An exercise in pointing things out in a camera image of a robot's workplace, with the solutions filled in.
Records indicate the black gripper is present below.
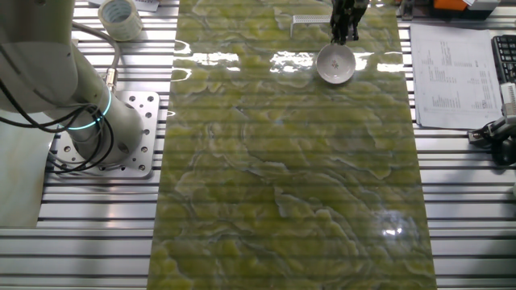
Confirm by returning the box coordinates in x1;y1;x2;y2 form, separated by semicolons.
330;0;370;45

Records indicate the white plate with flower print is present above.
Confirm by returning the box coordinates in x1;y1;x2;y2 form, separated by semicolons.
315;43;357;85

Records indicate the white mesh rack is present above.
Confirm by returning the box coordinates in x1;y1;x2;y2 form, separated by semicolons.
289;14;332;38

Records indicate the orange box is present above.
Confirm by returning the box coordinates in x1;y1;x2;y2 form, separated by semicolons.
433;0;468;12

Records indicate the printed table paper stack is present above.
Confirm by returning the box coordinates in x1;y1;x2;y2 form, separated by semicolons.
410;23;505;131

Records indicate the grey box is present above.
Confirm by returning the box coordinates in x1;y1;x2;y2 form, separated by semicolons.
467;0;501;11

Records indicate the black keyboard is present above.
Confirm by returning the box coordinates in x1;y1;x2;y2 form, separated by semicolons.
490;35;516;85

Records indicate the grey metal clamp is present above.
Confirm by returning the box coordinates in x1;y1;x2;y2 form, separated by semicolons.
467;116;512;147

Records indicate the silver mesh-covered device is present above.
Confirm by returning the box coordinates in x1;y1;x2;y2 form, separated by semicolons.
499;82;516;118

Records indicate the green marble pattern mat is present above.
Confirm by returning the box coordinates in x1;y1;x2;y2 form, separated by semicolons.
147;0;439;290

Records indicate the black round object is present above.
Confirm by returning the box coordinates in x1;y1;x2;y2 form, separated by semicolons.
491;136;516;166

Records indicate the clear packing tape roll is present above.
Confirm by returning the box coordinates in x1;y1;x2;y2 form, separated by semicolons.
98;0;144;43

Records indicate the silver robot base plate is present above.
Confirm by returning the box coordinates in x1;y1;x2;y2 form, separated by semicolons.
52;90;161;180

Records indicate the grey conduit hose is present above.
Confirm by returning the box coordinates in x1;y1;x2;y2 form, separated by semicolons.
71;20;122;93

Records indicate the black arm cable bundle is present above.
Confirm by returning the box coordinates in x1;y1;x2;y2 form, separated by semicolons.
0;76;116;175

